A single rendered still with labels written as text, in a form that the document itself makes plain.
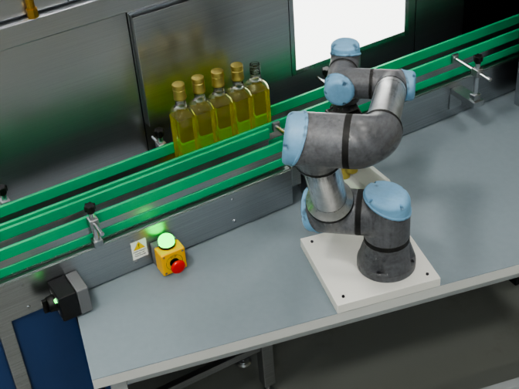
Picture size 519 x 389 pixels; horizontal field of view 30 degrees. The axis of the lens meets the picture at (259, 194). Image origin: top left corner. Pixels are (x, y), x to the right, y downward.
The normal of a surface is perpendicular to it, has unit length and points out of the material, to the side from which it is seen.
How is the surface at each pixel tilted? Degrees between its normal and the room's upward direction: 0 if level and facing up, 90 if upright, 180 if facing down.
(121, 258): 90
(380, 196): 8
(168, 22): 90
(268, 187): 90
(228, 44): 90
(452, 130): 0
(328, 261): 0
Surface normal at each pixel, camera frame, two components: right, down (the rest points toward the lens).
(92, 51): 0.51, 0.50
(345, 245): -0.07, -0.80
